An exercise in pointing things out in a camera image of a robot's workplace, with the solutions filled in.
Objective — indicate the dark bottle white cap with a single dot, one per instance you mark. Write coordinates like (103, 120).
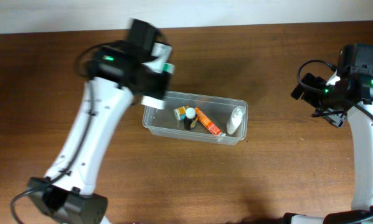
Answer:
(190, 119)

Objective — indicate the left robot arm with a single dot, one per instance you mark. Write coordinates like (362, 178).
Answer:
(116, 73)

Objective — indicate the clear plastic container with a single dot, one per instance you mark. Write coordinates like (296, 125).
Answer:
(217, 109)

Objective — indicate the white green medicine box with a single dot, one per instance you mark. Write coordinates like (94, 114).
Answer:
(155, 103)

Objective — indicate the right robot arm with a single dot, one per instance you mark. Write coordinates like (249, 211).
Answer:
(345, 99)

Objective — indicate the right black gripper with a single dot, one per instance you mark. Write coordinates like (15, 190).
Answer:
(334, 117)

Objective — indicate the small gold-lid jar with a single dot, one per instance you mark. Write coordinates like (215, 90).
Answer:
(180, 112)

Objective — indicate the white spray bottle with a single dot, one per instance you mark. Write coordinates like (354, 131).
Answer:
(235, 119)

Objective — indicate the orange tablet tube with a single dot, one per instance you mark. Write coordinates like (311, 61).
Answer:
(207, 123)

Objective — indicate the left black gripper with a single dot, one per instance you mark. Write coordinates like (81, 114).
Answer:
(157, 89)

